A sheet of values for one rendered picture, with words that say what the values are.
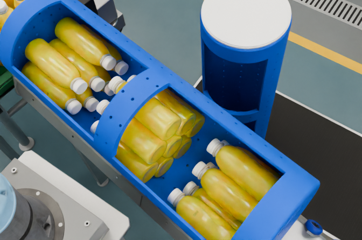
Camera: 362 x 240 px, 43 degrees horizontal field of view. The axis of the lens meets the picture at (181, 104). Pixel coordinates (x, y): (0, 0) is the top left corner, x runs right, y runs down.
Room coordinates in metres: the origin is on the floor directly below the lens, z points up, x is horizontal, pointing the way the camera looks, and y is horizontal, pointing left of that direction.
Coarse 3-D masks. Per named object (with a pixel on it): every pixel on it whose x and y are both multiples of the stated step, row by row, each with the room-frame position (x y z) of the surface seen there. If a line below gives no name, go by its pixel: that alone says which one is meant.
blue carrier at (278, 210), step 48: (48, 0) 0.89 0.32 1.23; (0, 48) 0.80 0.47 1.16; (96, 96) 0.74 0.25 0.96; (144, 96) 0.55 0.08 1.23; (192, 96) 0.55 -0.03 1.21; (96, 144) 0.49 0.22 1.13; (192, 144) 0.53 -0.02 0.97; (240, 144) 0.48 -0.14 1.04; (144, 192) 0.36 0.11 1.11; (288, 192) 0.28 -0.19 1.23
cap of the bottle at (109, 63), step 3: (108, 57) 0.75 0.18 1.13; (111, 57) 0.75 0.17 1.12; (105, 60) 0.74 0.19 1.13; (108, 60) 0.74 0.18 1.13; (111, 60) 0.74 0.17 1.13; (114, 60) 0.74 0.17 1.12; (102, 63) 0.74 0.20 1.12; (105, 63) 0.73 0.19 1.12; (108, 63) 0.73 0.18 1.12; (111, 63) 0.74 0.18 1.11; (114, 63) 0.74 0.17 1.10; (105, 66) 0.73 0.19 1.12; (108, 66) 0.73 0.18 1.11; (111, 66) 0.74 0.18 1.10; (114, 66) 0.74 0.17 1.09; (108, 69) 0.73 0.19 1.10
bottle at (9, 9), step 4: (8, 8) 1.01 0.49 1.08; (4, 12) 1.00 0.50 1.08; (8, 12) 1.01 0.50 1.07; (0, 16) 0.99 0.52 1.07; (4, 16) 0.99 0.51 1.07; (8, 16) 1.00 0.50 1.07; (0, 20) 0.99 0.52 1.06; (4, 20) 0.99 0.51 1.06; (0, 24) 0.99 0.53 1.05; (0, 28) 0.99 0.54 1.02
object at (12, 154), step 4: (0, 136) 0.90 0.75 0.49; (0, 140) 0.89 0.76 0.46; (4, 140) 0.90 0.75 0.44; (0, 144) 0.88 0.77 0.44; (4, 144) 0.89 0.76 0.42; (8, 144) 0.90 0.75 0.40; (0, 148) 0.87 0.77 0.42; (4, 148) 0.88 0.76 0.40; (8, 148) 0.89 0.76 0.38; (4, 152) 0.87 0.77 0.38; (8, 152) 0.88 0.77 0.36; (12, 152) 0.89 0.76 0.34; (16, 152) 0.90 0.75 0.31; (8, 156) 0.87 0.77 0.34; (12, 156) 0.88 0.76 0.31; (16, 156) 0.89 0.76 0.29
